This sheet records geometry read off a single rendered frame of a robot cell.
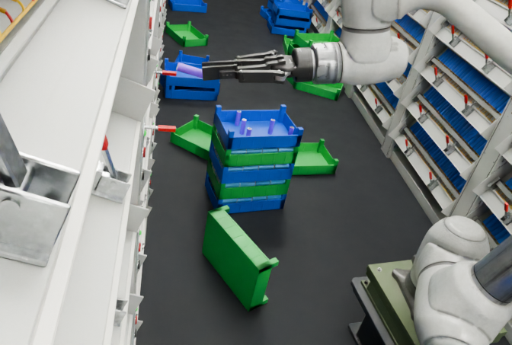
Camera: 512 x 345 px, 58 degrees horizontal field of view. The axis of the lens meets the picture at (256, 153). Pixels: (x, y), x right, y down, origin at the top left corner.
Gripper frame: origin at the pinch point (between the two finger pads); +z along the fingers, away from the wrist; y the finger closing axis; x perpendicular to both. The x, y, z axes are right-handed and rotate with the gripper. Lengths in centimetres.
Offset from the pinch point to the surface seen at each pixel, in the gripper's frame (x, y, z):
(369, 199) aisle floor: 99, -67, -67
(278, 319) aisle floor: 89, -1, -14
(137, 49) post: -20.7, 39.2, 10.1
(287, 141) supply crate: 56, -55, -25
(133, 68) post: -18.3, 39.2, 10.9
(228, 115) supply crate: 51, -71, -4
